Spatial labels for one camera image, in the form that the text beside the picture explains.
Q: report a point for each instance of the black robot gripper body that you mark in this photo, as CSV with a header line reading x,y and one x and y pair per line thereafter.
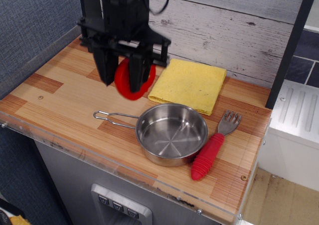
x,y
124,28

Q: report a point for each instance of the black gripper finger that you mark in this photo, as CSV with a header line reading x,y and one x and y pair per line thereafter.
x,y
107,62
139,70

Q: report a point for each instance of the red toy tomato half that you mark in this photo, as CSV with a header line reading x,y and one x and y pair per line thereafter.
x,y
122,81

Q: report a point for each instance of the stainless steel pot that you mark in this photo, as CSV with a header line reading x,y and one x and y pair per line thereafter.
x,y
169,134

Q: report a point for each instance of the yellow object bottom left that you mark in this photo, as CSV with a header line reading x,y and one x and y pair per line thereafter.
x,y
19,220

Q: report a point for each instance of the yellow folded cloth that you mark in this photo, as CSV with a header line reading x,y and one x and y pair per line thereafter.
x,y
191,84

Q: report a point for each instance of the grey toy cabinet front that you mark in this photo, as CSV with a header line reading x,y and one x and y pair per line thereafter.
x,y
73,179

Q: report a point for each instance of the silver button panel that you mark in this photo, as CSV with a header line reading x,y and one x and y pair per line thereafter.
x,y
115,209

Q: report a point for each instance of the white toy sink unit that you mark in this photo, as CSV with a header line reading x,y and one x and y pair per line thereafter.
x,y
291,145

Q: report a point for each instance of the dark grey left post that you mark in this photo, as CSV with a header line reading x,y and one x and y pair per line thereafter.
x,y
90,9

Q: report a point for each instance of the dark grey post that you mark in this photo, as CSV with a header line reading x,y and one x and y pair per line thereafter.
x,y
296,33
90,9

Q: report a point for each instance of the red-handled metal fork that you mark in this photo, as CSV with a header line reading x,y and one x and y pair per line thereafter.
x,y
207,155

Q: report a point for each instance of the dark grey right post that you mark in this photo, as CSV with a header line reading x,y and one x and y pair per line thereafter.
x,y
296,33

